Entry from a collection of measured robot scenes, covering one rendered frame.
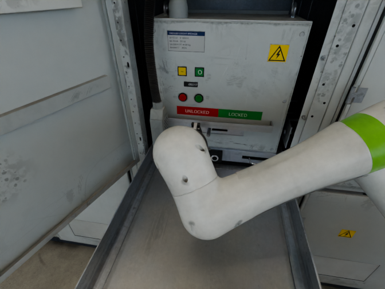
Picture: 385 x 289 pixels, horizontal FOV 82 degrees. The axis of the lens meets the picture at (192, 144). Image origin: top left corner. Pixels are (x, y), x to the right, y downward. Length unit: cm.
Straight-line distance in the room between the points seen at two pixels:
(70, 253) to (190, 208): 151
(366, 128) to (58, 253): 182
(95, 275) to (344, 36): 92
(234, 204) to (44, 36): 59
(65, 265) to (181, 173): 150
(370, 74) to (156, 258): 80
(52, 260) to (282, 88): 172
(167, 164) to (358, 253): 121
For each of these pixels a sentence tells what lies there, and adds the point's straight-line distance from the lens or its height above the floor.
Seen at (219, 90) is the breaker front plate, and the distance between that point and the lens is 81.
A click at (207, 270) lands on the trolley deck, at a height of 85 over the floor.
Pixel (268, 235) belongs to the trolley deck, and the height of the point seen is 85.
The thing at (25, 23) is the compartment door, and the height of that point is 141.
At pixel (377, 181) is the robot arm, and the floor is 109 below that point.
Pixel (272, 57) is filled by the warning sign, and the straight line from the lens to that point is 79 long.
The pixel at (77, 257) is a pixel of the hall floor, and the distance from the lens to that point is 183.
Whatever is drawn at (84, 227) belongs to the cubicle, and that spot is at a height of 26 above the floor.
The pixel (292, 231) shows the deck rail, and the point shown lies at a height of 85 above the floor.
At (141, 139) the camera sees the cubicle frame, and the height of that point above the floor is 95.
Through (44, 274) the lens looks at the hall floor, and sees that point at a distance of 186.
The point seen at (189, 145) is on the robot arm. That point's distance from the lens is 40.
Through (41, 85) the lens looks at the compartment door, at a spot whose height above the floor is 127.
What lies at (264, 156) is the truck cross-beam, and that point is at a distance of 95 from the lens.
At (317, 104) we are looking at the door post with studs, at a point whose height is 116.
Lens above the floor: 148
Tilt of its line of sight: 36 degrees down
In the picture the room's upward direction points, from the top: straight up
